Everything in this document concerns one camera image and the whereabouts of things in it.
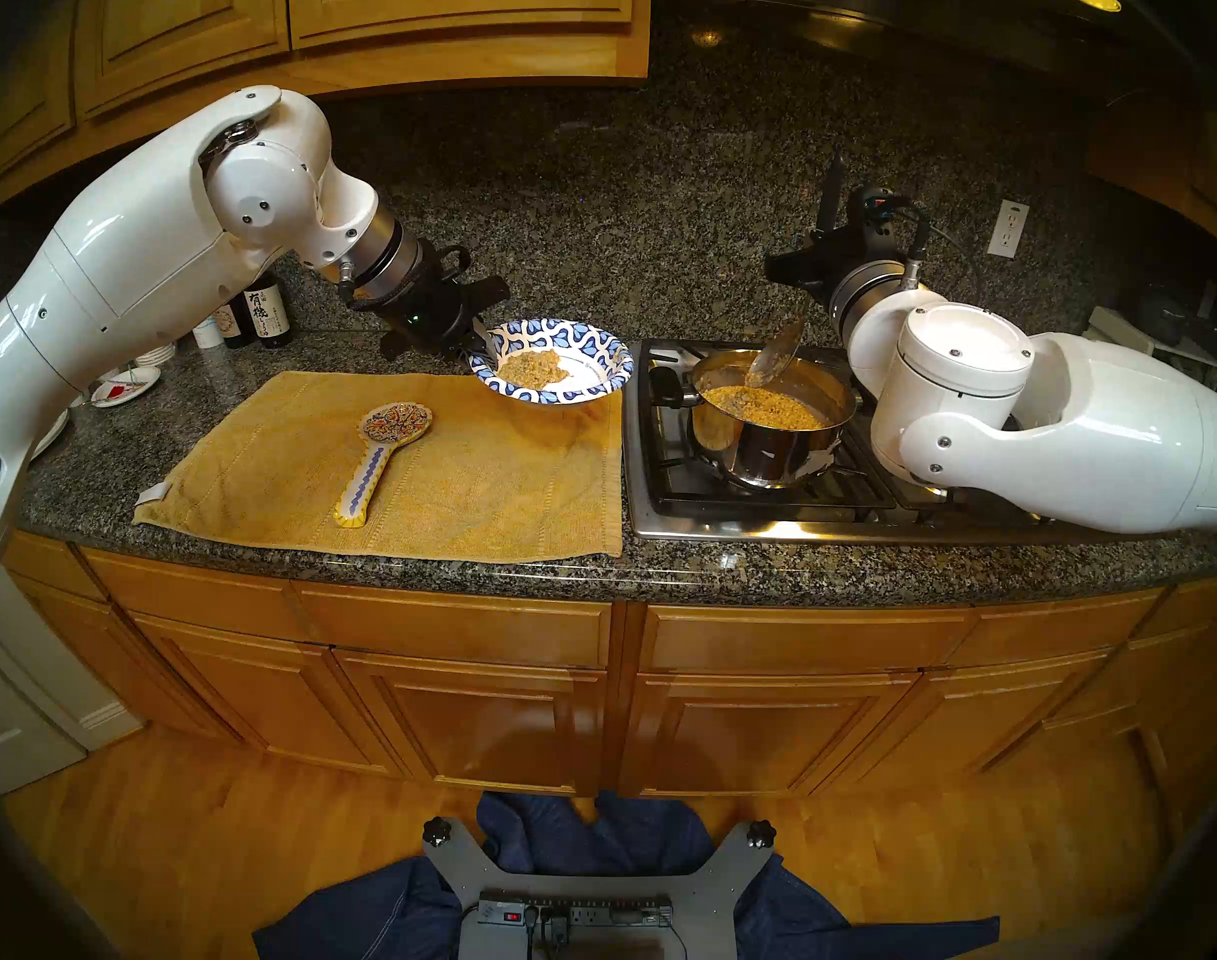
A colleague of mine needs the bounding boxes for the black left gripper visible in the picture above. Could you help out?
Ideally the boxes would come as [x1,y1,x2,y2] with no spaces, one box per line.
[368,268,511,361]

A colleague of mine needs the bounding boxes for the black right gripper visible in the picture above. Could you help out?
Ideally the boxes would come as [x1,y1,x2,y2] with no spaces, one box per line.
[765,193,914,309]

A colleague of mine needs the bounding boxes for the scooped oatmeal portion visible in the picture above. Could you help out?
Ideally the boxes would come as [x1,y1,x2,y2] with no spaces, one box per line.
[496,348,571,391]

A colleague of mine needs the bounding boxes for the blue white paper bowl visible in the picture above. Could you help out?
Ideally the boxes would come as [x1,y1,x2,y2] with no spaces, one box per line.
[468,318,636,406]

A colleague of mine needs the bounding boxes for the colourful ceramic spoon rest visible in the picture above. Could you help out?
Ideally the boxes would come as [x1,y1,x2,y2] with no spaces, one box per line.
[333,401,434,529]

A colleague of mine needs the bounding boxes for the cooked oatmeal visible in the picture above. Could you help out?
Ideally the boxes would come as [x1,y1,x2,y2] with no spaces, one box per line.
[703,386,827,431]

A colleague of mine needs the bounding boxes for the yellow terry towel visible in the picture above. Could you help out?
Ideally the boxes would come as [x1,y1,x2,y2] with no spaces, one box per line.
[133,370,624,566]

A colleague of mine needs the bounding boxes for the soy sauce bottle white cap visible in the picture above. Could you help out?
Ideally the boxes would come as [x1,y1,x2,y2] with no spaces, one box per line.
[243,278,294,350]

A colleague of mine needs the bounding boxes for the stainless steel saucepan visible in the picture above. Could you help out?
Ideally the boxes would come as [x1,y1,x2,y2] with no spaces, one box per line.
[648,348,862,491]

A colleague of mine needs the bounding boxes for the dark range hood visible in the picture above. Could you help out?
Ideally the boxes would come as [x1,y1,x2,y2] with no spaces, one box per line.
[653,0,1129,79]

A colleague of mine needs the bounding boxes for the black gas stovetop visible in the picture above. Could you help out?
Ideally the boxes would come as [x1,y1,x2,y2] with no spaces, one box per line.
[623,340,1184,547]

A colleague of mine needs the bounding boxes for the dark grey kettle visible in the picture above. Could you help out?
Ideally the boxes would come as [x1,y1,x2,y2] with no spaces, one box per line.
[1133,286,1189,347]

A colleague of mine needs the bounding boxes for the white toaster oven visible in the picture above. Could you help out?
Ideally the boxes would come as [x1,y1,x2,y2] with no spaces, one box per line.
[1083,306,1217,394]

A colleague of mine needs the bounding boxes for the small white saucer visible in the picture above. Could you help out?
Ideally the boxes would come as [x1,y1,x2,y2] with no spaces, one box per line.
[90,366,162,409]

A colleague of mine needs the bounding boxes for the wooden base cabinets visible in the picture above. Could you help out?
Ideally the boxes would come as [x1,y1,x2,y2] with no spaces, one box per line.
[3,528,1217,799]

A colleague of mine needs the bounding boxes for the blue denim cloth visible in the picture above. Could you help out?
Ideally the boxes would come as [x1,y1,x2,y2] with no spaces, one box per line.
[253,790,1001,960]

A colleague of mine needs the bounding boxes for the white panel door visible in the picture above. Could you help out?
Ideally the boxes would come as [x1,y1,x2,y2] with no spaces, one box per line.
[0,568,144,794]

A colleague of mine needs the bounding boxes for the grey power strip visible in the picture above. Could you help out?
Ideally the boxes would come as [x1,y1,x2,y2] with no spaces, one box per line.
[476,896,675,931]

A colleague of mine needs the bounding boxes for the black cable with metal plug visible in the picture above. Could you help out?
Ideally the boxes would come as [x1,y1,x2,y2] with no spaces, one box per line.
[868,196,969,289]

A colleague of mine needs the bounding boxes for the white wall outlet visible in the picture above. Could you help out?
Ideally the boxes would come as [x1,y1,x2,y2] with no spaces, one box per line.
[986,199,1031,260]

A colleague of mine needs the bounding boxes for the dark wooden wall cabinet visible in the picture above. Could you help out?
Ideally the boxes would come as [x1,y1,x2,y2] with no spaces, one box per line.
[1083,98,1217,259]

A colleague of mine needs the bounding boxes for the light wooden wall cabinet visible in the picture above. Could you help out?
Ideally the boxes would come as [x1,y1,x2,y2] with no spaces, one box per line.
[0,0,654,214]

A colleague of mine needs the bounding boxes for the grey robot base frame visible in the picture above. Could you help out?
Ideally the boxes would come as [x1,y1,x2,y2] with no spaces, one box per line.
[423,818,777,960]

